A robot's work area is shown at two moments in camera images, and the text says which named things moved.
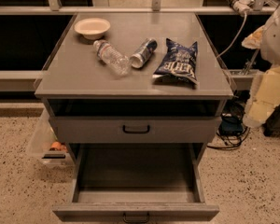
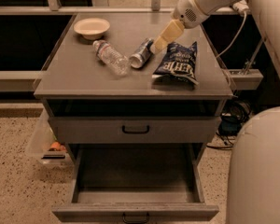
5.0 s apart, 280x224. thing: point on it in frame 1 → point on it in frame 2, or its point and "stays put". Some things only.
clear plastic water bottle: (116, 62) stays put
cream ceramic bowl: (92, 28) stays put
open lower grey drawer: (130, 182) stays put
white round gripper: (276, 42) → (187, 15)
